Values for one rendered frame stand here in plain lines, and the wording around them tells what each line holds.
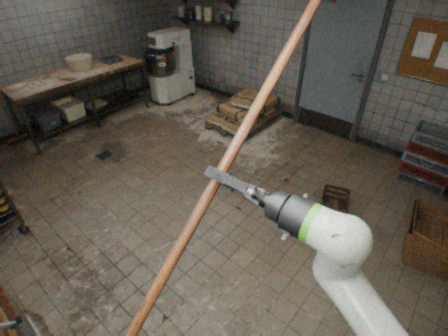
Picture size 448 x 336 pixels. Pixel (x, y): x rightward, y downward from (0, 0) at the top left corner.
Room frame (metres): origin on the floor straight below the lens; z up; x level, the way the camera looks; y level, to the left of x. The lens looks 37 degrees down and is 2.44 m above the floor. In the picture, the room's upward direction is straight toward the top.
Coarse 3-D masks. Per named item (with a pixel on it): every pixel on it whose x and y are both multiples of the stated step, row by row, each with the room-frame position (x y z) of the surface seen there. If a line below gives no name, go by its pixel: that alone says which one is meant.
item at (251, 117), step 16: (320, 0) 0.95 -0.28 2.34; (304, 16) 0.91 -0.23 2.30; (288, 48) 0.84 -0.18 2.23; (272, 80) 0.78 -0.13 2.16; (256, 112) 0.72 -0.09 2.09; (240, 128) 0.69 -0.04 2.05; (240, 144) 0.67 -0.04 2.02; (224, 160) 0.63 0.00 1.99; (208, 192) 0.58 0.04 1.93; (192, 224) 0.52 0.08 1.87; (176, 240) 0.50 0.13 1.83; (176, 256) 0.47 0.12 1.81; (160, 272) 0.44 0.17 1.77; (160, 288) 0.41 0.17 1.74; (144, 304) 0.38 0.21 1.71; (144, 320) 0.36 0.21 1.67
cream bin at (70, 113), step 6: (72, 96) 4.73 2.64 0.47; (54, 102) 4.55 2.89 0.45; (60, 102) 4.62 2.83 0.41; (66, 102) 4.69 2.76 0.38; (72, 102) 4.69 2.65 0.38; (78, 102) 4.60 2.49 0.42; (60, 108) 4.28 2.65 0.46; (66, 108) 4.42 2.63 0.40; (72, 108) 4.31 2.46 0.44; (78, 108) 4.38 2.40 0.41; (60, 114) 4.38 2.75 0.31; (66, 114) 4.23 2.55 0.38; (72, 114) 4.29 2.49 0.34; (78, 114) 4.37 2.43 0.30; (84, 114) 4.45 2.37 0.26; (66, 120) 4.26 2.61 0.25; (72, 120) 4.27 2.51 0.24
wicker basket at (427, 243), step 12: (420, 204) 2.14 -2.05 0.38; (420, 216) 2.11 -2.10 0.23; (432, 216) 2.05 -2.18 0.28; (444, 216) 2.00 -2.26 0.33; (420, 228) 1.97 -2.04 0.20; (432, 228) 1.96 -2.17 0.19; (444, 228) 1.96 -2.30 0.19; (420, 240) 1.66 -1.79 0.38; (432, 240) 1.81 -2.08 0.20; (444, 240) 1.80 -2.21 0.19; (420, 252) 1.63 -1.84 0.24; (432, 252) 1.59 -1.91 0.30; (444, 252) 1.55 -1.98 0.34
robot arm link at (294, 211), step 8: (288, 200) 0.47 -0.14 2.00; (296, 200) 0.47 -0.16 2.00; (304, 200) 0.47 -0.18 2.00; (288, 208) 0.45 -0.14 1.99; (296, 208) 0.45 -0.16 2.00; (304, 208) 0.45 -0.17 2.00; (280, 216) 0.45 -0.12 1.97; (288, 216) 0.44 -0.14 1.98; (296, 216) 0.44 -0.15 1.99; (304, 216) 0.43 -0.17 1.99; (280, 224) 0.44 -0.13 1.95; (288, 224) 0.43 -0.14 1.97; (296, 224) 0.42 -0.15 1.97; (288, 232) 0.43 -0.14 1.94; (296, 232) 0.42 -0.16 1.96
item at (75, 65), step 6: (78, 54) 5.06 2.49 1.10; (84, 54) 5.08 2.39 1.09; (90, 54) 5.01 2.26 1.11; (66, 60) 4.71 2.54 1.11; (72, 60) 4.66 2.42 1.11; (78, 60) 4.68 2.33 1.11; (84, 60) 4.74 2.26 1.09; (90, 60) 4.85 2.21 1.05; (72, 66) 4.69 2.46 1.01; (78, 66) 4.69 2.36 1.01; (84, 66) 4.73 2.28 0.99; (90, 66) 4.84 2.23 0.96
